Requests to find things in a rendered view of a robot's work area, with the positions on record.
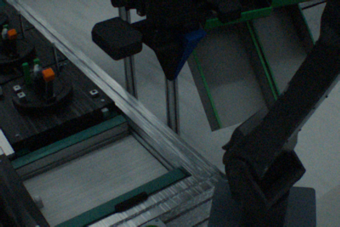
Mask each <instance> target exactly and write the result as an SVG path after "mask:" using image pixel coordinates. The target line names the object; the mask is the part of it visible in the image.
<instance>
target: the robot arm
mask: <svg viewBox="0 0 340 227"><path fill-rule="evenodd" d="M110 2H111V4H112V6H113V7H114V8H121V7H125V11H129V9H136V14H137V15H138V16H141V17H144V16H146V19H143V20H141V21H137V22H133V23H132V24H130V23H129V22H127V21H124V20H122V19H121V18H120V17H119V16H116V17H113V18H111V19H107V20H104V21H101V22H98V23H95V25H94V26H93V28H92V30H91V35H92V41H93V42H94V43H95V44H96V45H97V46H99V47H100V49H101V50H103V51H104V52H105V53H106V54H108V55H109V56H110V57H111V58H112V59H113V60H115V61H119V60H121V59H124V58H127V57H129V56H132V55H136V54H138V53H140V52H141V50H142V43H143V44H145V45H147V46H148V47H149V48H151V49H152V50H153V51H154V52H155V54H156V56H157V58H158V61H159V63H160V66H161V68H162V71H163V73H164V74H165V77H166V78H167V79H168V80H170V81H173V80H175V79H176V78H177V76H178V75H179V73H180V72H181V70H182V68H183V65H184V64H185V62H186V60H187V59H188V57H189V56H190V54H191V53H192V52H193V50H194V49H195V47H196V46H197V45H198V43H199V41H200V40H201V39H202V38H204V37H206V32H205V31H204V30H202V29H201V28H200V24H199V19H202V18H206V17H209V16H212V15H213V14H214V13H218V19H219V21H220V22H221V23H222V24H224V23H228V22H231V21H234V20H236V19H240V18H241V16H242V6H241V4H240V2H239V0H110ZM339 80H340V0H327V2H326V5H325V8H324V10H323V12H322V16H321V25H320V34H319V39H318V40H316V42H315V45H314V47H313V48H312V49H311V51H310V52H309V54H308V55H307V57H306V58H305V60H304V61H303V62H302V64H301V66H300V67H299V68H298V70H297V72H296V73H295V74H294V76H293V77H292V79H291V80H290V82H288V83H287V85H286V88H285V89H284V91H283V92H282V93H281V95H280V96H279V98H278V99H277V100H276V102H275V104H274V105H273V106H272V107H271V109H270V110H268V108H267V107H266V106H264V107H263V108H261V109H260V110H259V111H258V112H256V113H255V114H254V115H252V116H251V117H250V118H249V119H247V120H246V121H245V122H243V123H241V124H240V125H239V126H237V127H236V128H235V130H234V132H233V133H232V135H231V138H230V141H229V142H227V143H226V144H225V145H224V146H222V149H223V150H225V153H224V154H223V157H222V163H223V164H224V165H225V174H226V177H227V179H228V185H229V188H230V191H231V194H232V196H233V200H234V201H237V202H239V203H240V205H241V207H240V217H239V227H287V222H288V198H289V193H290V188H291V187H292V186H293V185H294V184H295V183H296V182H297V181H299V180H300V179H301V178H302V176H303V175H304V173H305V172H306V170H305V167H304V166H303V164H302V162H301V161H300V159H299V158H298V156H297V154H296V153H295V151H294V149H295V146H296V143H297V142H298V132H299V131H301V130H302V127H303V125H304V124H305V123H306V122H307V120H308V119H309V118H310V117H311V116H312V115H313V113H314V112H315V110H316V109H317V108H318V107H319V106H320V105H321V103H322V102H323V101H324V100H325V99H326V98H328V94H329V93H330V92H331V91H332V89H333V88H334V87H335V85H337V82H338V81H339Z"/></svg>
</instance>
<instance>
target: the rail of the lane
mask: <svg viewBox="0 0 340 227"><path fill-rule="evenodd" d="M217 181H228V179H227V177H226V174H225V173H224V172H222V171H221V170H220V169H219V168H218V167H217V166H216V165H212V166H209V167H207V168H206V169H204V170H202V171H200V172H198V173H196V174H194V175H192V176H190V177H188V178H186V179H184V180H182V181H181V182H180V183H177V184H174V185H172V186H170V187H168V188H166V189H164V190H162V191H161V192H159V193H157V194H154V195H152V196H150V197H148V195H147V193H145V191H144V192H141V193H139V194H137V195H135V196H133V197H131V198H130V199H127V200H125V201H123V202H121V203H119V204H117V205H115V212H116V213H115V214H114V215H112V216H108V217H106V218H105V219H103V220H100V221H99V222H97V223H94V224H93V225H90V226H87V227H139V226H141V225H143V224H145V223H147V222H150V221H151V220H153V219H155V218H159V219H161V221H162V222H163V223H164V224H165V225H166V226H167V227H208V221H209V215H210V210H211V204H212V200H213V193H214V188H215V183H216V182H217Z"/></svg>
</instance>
